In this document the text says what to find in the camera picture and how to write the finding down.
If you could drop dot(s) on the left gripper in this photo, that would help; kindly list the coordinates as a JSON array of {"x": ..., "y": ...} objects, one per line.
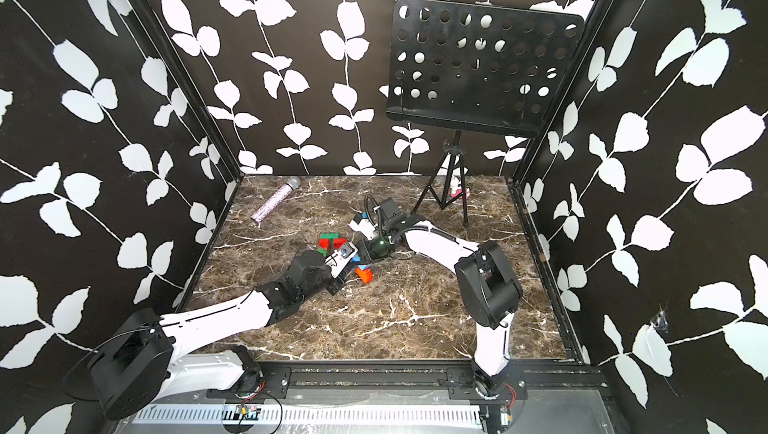
[{"x": 339, "y": 282}]

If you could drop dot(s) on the purple glitter microphone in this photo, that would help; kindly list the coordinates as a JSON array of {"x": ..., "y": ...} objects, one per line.
[{"x": 276, "y": 199}]

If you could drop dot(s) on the white slotted cable duct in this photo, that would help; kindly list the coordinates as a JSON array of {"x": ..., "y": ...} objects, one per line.
[{"x": 454, "y": 416}]

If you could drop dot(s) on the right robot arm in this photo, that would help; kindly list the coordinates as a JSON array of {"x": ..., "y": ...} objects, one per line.
[{"x": 489, "y": 287}]

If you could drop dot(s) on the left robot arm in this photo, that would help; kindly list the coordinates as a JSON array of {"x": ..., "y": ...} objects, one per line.
[{"x": 152, "y": 356}]

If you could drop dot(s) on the black perforated music stand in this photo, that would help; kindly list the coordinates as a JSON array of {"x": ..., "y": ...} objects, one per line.
[{"x": 476, "y": 68}]

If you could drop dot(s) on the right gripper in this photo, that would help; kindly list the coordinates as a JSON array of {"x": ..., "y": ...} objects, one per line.
[{"x": 372, "y": 241}]

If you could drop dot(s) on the pink object behind stand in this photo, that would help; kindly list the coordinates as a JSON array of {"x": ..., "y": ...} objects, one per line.
[{"x": 460, "y": 192}]

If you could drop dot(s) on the black mounting rail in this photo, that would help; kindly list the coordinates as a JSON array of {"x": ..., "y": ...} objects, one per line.
[{"x": 360, "y": 377}]

